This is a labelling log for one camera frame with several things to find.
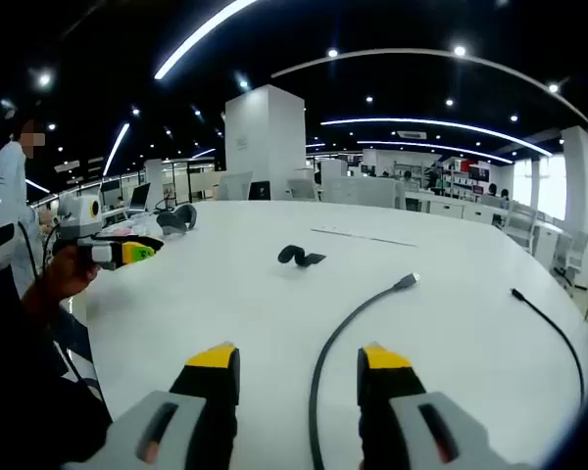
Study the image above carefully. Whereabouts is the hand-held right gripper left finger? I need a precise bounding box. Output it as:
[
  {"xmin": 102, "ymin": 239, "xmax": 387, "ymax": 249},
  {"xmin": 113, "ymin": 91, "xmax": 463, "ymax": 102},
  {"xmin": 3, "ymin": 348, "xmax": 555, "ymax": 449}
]
[{"xmin": 61, "ymin": 341, "xmax": 241, "ymax": 470}]

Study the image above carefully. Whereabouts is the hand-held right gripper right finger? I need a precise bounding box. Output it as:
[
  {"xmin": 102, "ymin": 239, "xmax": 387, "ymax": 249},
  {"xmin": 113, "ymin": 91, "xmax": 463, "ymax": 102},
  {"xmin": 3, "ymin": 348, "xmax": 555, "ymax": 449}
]
[{"xmin": 356, "ymin": 342, "xmax": 535, "ymax": 470}]

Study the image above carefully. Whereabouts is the black charging cable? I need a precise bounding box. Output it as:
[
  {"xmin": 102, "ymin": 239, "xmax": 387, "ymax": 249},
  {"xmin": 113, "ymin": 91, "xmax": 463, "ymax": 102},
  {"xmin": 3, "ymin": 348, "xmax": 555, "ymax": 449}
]
[{"xmin": 307, "ymin": 271, "xmax": 587, "ymax": 470}]

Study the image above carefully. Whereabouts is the black Velcro strap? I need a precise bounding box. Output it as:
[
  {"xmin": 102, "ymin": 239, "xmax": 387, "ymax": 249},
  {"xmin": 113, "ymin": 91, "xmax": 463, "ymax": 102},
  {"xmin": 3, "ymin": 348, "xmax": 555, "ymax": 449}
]
[{"xmin": 276, "ymin": 243, "xmax": 328, "ymax": 270}]

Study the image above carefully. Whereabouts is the white desk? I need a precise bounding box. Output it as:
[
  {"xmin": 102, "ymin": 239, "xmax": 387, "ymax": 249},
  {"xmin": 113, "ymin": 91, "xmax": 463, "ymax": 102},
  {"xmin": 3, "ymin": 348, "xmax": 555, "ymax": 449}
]
[{"xmin": 58, "ymin": 199, "xmax": 588, "ymax": 470}]

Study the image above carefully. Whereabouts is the person's left hand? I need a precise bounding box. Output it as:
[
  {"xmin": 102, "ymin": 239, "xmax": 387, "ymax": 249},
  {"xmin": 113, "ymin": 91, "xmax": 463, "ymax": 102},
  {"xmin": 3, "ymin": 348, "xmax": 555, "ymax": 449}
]
[{"xmin": 43, "ymin": 243, "xmax": 103, "ymax": 300}]

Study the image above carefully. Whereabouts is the grey black headset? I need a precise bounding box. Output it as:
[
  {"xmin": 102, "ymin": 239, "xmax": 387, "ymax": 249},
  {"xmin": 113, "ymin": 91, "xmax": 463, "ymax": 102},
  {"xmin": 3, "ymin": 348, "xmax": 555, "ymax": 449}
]
[{"xmin": 155, "ymin": 204, "xmax": 200, "ymax": 239}]

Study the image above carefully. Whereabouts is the white office chair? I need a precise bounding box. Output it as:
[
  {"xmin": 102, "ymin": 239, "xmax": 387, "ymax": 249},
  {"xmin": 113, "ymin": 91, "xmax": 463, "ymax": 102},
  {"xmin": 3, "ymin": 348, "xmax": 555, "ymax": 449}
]
[
  {"xmin": 502, "ymin": 200, "xmax": 540, "ymax": 254},
  {"xmin": 286, "ymin": 178, "xmax": 319, "ymax": 202},
  {"xmin": 215, "ymin": 170, "xmax": 254, "ymax": 202}
]

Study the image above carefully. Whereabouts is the white square pillar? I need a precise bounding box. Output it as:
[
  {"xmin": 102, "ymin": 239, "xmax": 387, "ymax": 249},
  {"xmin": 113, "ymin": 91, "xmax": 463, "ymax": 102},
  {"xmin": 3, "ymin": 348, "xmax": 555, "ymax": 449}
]
[
  {"xmin": 223, "ymin": 83, "xmax": 308, "ymax": 202},
  {"xmin": 561, "ymin": 125, "xmax": 588, "ymax": 231}
]

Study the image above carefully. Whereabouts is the white partition panel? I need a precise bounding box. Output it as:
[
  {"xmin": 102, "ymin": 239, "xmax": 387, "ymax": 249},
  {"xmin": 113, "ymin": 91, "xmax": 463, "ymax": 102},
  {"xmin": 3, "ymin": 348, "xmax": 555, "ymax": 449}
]
[{"xmin": 320, "ymin": 175, "xmax": 406, "ymax": 210}]

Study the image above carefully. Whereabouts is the shelf rack with goods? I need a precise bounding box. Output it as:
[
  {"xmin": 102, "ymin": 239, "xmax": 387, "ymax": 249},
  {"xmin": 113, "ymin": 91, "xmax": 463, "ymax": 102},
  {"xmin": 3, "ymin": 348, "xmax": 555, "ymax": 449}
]
[{"xmin": 440, "ymin": 156, "xmax": 491, "ymax": 197}]

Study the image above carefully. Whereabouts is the black device cable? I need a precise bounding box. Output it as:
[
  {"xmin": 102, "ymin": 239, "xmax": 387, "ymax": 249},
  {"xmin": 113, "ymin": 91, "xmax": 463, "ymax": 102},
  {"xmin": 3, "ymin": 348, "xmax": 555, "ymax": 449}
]
[{"xmin": 17, "ymin": 219, "xmax": 60, "ymax": 285}]

